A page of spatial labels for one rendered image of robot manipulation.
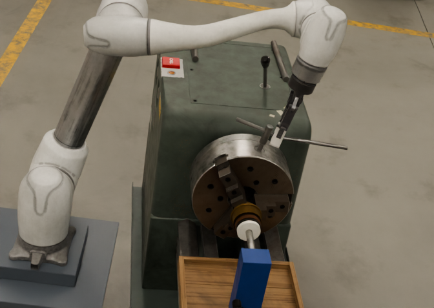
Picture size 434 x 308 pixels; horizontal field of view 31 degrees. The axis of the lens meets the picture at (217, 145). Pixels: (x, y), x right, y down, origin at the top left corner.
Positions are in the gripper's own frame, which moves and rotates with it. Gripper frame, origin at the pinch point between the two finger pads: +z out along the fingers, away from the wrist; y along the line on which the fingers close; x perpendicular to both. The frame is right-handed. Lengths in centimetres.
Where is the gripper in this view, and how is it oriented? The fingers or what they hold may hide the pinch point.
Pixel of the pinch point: (278, 135)
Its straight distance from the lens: 232.3
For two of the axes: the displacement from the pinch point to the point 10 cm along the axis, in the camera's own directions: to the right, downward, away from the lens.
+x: -9.3, -3.7, -0.1
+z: -3.3, 8.0, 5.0
